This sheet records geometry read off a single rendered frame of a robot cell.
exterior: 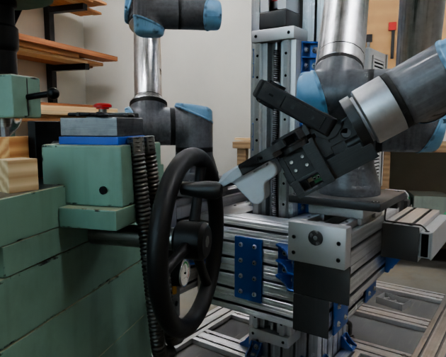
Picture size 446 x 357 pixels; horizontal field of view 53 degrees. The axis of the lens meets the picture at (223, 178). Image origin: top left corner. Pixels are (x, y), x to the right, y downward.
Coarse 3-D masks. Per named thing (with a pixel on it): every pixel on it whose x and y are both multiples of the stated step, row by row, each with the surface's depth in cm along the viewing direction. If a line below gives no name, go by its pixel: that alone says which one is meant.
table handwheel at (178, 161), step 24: (168, 168) 61; (168, 192) 58; (168, 216) 57; (192, 216) 70; (216, 216) 81; (96, 240) 73; (120, 240) 71; (168, 240) 57; (192, 240) 67; (216, 240) 81; (168, 264) 60; (216, 264) 80; (168, 288) 58; (168, 312) 58; (192, 312) 71
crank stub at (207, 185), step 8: (184, 184) 61; (192, 184) 60; (200, 184) 60; (208, 184) 60; (216, 184) 60; (184, 192) 61; (192, 192) 60; (200, 192) 60; (208, 192) 59; (216, 192) 59
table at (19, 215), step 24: (0, 192) 60; (24, 192) 60; (48, 192) 63; (0, 216) 54; (24, 216) 58; (48, 216) 63; (72, 216) 65; (96, 216) 63; (120, 216) 64; (0, 240) 55
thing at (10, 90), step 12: (0, 84) 72; (12, 84) 71; (24, 84) 74; (36, 84) 77; (0, 96) 72; (12, 96) 72; (24, 96) 74; (0, 108) 72; (12, 108) 72; (24, 108) 74; (36, 108) 77; (0, 120) 76
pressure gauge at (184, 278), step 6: (180, 264) 98; (186, 264) 101; (174, 270) 97; (180, 270) 97; (186, 270) 101; (174, 276) 97; (180, 276) 96; (186, 276) 101; (174, 282) 97; (180, 282) 97; (186, 282) 101; (174, 288) 100; (174, 294) 100
